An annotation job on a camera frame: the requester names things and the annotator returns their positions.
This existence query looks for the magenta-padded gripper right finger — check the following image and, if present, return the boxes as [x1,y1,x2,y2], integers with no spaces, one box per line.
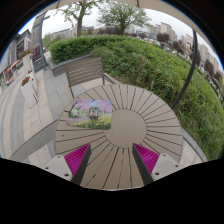
[131,143,184,186]

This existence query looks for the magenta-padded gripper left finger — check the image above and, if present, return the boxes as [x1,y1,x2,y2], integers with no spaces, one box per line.
[42,143,92,186]

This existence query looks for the white planter with flowers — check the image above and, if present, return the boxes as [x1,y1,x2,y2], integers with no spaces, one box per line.
[20,75,39,108]
[20,49,35,74]

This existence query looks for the green hedge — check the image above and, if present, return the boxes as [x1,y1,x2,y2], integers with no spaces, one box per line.
[49,34,224,161]

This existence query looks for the brown slatted outdoor chair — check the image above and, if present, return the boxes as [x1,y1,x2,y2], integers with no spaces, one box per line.
[64,55,116,99]

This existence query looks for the dark curved parasol pole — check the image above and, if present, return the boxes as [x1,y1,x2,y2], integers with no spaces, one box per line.
[171,29,199,111]

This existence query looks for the grey shop front building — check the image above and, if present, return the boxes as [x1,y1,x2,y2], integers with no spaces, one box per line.
[0,29,33,94]

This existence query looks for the tall grey sign pillar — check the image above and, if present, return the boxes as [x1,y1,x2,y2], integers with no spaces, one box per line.
[30,13,51,73]

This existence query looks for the far apartment buildings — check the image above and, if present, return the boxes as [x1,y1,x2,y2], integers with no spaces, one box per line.
[146,21,223,84]

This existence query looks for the thin-trunked sparse tree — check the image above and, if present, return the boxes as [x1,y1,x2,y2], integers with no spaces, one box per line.
[59,0,104,38]

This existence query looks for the round leafy tree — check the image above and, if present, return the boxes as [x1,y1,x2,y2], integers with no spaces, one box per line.
[98,1,151,36]

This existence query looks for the beige parasol canopy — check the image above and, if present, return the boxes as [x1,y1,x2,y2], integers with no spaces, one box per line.
[43,0,201,36]

